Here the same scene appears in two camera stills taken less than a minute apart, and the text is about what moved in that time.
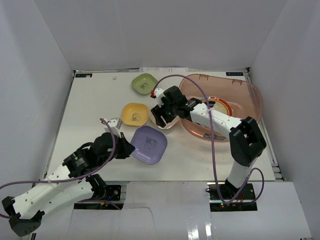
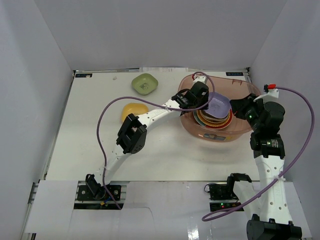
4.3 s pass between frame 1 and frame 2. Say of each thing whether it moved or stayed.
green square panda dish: stayed
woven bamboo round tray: moved
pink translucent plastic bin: stayed
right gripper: moved
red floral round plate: moved
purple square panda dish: moved
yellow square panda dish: stayed
